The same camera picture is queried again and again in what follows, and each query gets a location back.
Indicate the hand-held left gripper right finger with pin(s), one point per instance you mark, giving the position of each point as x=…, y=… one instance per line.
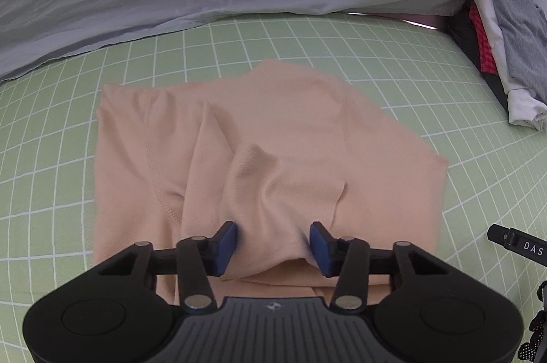
x=320, y=247

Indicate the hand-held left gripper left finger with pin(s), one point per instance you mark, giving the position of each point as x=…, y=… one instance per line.
x=224, y=247

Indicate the beige long-sleeve top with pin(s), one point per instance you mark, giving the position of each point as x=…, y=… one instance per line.
x=277, y=123

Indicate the stack of folded clothes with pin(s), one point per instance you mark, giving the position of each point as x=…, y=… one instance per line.
x=523, y=111

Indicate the black dotted cloth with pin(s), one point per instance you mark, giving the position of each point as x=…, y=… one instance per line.
x=539, y=324

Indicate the red garment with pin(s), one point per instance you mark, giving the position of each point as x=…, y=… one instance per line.
x=485, y=47

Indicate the light grey t-shirt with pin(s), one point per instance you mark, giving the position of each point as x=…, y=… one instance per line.
x=521, y=42

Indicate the green checked bed sheet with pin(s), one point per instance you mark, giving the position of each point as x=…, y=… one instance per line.
x=406, y=59

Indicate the black garment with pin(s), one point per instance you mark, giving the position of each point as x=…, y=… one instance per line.
x=466, y=38

